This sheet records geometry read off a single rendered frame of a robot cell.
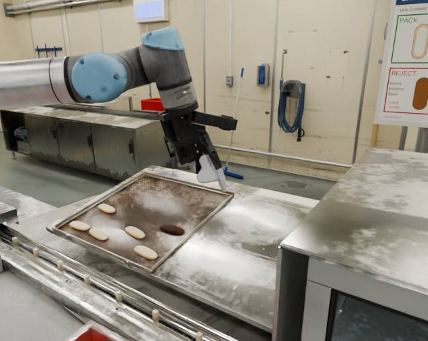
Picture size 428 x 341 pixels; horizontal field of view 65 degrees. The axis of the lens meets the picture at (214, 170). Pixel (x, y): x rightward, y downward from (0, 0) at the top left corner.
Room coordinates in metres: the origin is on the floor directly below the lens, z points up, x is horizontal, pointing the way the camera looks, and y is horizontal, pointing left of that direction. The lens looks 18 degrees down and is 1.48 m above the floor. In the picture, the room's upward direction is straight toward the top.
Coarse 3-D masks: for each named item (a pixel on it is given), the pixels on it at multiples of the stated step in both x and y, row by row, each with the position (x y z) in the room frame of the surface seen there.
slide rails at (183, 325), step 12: (0, 228) 1.23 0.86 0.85; (24, 240) 1.13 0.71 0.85; (24, 252) 1.04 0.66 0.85; (48, 252) 1.04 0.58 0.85; (48, 264) 0.97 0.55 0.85; (72, 276) 0.91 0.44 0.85; (108, 288) 0.85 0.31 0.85; (132, 300) 0.79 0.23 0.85; (132, 312) 0.75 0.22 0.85; (156, 324) 0.70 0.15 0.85; (180, 324) 0.70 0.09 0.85; (180, 336) 0.66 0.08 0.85; (204, 336) 0.66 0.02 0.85
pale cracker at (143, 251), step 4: (136, 248) 0.98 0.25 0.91; (140, 248) 0.97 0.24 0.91; (144, 248) 0.97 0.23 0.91; (148, 248) 0.97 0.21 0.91; (136, 252) 0.96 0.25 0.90; (140, 252) 0.95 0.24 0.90; (144, 252) 0.95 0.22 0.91; (148, 252) 0.95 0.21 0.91; (152, 252) 0.95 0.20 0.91; (144, 256) 0.94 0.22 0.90; (148, 256) 0.93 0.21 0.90; (152, 256) 0.93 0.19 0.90; (156, 256) 0.93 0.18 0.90
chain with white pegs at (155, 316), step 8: (8, 240) 1.15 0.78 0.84; (16, 240) 1.11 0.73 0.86; (24, 248) 1.09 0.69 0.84; (40, 256) 1.03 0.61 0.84; (88, 280) 0.88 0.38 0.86; (96, 288) 0.86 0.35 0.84; (112, 296) 0.83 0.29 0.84; (120, 296) 0.80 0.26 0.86; (128, 304) 0.79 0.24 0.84; (144, 312) 0.76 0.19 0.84; (152, 312) 0.72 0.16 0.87; (200, 336) 0.64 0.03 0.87
